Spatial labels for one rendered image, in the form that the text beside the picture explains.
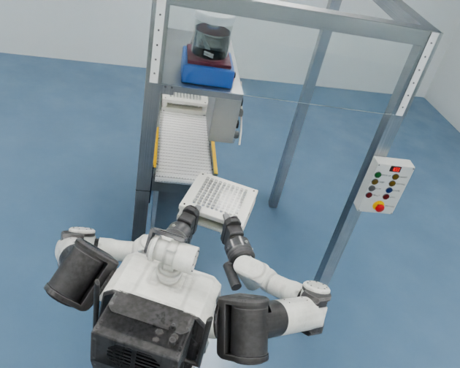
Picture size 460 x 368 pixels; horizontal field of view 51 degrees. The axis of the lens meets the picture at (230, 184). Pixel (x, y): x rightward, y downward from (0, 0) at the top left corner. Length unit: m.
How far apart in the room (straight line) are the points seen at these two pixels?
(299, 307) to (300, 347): 1.54
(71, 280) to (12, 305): 1.62
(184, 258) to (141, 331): 0.18
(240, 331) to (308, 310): 0.22
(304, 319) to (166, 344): 0.38
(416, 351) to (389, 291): 0.44
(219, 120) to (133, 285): 0.96
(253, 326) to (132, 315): 0.28
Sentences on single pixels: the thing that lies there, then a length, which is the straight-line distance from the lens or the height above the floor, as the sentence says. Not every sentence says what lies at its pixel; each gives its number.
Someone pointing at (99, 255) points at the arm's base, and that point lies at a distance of 1.22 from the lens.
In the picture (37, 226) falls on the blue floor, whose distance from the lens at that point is 3.25.
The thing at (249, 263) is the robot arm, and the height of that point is 1.13.
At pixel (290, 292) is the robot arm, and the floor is 1.14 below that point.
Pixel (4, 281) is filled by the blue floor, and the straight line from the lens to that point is 2.95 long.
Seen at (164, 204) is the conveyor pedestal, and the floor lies 0.68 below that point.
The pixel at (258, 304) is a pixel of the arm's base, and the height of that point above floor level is 1.32.
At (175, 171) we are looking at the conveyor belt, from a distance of 2.15.
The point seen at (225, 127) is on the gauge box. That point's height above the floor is 1.22.
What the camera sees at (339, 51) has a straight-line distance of 1.83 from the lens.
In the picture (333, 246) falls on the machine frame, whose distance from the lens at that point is 2.42.
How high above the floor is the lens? 2.18
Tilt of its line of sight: 36 degrees down
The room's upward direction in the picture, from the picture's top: 13 degrees clockwise
